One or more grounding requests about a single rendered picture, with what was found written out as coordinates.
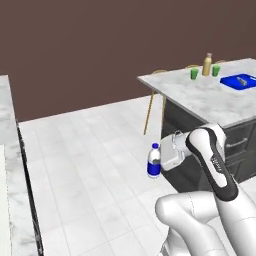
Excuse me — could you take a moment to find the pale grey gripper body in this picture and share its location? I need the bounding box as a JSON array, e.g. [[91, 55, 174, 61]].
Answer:
[[159, 134, 186, 172]]

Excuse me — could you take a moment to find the blue labelled water bottle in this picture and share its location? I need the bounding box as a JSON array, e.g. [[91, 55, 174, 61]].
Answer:
[[146, 142, 163, 179]]

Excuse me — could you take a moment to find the dark island cabinet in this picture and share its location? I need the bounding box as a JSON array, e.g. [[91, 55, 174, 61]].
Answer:
[[160, 96, 256, 194]]

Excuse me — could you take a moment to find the wooden stool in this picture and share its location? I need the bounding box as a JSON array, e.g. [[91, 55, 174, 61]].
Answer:
[[143, 69, 168, 136]]

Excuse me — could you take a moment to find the dark drawer front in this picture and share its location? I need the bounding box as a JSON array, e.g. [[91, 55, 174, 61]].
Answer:
[[222, 120, 256, 158]]

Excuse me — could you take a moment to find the green cup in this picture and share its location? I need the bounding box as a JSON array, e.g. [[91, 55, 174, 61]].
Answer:
[[190, 67, 200, 81], [211, 64, 222, 78]]

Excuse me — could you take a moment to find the yellow bottle with brown cap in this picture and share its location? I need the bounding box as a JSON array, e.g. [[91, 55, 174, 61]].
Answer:
[[201, 52, 214, 77]]

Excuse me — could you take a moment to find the blue cutting board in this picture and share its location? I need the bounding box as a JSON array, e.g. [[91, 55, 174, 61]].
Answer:
[[219, 73, 256, 91]]

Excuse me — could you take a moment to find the grey kitchen tool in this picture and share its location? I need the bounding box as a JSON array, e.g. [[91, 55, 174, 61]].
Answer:
[[236, 76, 249, 87]]

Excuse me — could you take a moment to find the grey drawer handle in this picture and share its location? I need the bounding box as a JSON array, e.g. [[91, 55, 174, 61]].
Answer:
[[225, 137, 250, 150]]

